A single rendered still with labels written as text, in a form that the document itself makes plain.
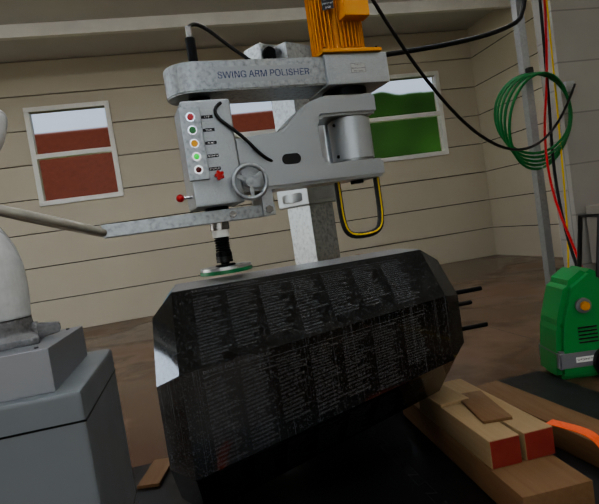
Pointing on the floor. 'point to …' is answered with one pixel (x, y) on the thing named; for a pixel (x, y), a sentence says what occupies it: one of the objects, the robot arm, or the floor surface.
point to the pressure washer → (578, 320)
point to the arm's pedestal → (52, 444)
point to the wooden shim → (155, 474)
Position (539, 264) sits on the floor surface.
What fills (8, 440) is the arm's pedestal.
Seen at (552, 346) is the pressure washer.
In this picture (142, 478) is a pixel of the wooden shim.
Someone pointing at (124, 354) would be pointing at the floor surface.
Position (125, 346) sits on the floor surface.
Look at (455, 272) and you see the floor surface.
